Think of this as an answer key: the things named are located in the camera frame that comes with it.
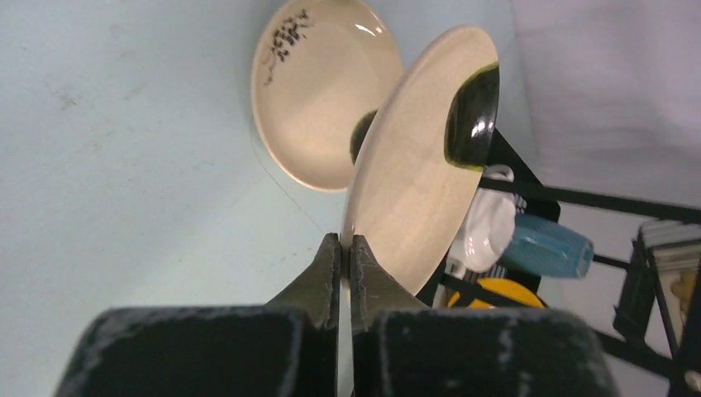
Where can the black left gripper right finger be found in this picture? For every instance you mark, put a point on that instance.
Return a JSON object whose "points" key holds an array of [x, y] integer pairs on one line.
{"points": [[403, 348]]}

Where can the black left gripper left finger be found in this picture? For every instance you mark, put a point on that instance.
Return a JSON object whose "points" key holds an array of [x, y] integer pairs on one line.
{"points": [[286, 347]]}

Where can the yellow plastic bowl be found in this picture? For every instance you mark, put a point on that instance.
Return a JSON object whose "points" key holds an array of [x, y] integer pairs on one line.
{"points": [[490, 293]]}

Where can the white two-handled soup cup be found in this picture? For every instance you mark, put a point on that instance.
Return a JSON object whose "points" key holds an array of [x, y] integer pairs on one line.
{"points": [[484, 234]]}

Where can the round cream plate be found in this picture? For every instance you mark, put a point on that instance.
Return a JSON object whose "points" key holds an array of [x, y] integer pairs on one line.
{"points": [[319, 68], [415, 176]]}

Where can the blue floral mug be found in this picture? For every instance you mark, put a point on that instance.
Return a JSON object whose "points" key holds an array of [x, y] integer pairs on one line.
{"points": [[545, 248]]}

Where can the square floral ceramic plate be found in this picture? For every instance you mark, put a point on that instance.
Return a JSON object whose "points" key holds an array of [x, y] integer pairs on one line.
{"points": [[673, 250]]}

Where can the black wire dish rack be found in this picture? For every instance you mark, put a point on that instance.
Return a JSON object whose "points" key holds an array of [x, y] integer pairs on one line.
{"points": [[619, 297]]}

